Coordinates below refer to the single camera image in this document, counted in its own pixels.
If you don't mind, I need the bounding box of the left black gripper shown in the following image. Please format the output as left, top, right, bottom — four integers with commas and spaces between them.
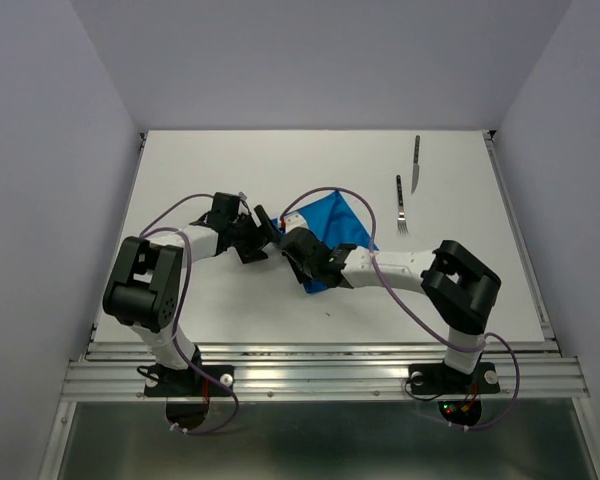
228, 205, 282, 264

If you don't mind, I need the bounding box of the blue cloth napkin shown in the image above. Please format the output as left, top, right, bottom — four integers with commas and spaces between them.
273, 186, 377, 294

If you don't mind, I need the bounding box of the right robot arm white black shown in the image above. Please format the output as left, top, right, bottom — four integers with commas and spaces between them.
278, 227, 501, 392

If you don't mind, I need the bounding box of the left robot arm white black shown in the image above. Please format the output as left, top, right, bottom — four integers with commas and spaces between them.
102, 205, 280, 397

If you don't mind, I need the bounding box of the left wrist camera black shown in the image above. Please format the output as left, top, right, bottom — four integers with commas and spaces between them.
206, 192, 244, 229

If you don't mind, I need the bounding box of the steel fork black handle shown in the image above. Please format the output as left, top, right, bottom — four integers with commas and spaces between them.
396, 175, 409, 234

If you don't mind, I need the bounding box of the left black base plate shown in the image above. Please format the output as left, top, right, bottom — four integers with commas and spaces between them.
136, 364, 230, 398

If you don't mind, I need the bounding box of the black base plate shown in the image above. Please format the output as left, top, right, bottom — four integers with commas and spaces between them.
406, 362, 501, 396
136, 364, 230, 398

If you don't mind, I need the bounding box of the steel knife black handle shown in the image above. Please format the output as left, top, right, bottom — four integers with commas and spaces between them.
411, 135, 421, 194

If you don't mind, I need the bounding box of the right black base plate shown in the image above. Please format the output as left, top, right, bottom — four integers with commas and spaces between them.
406, 362, 501, 396

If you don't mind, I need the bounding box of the aluminium front rail frame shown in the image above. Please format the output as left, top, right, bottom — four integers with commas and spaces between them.
61, 341, 589, 403

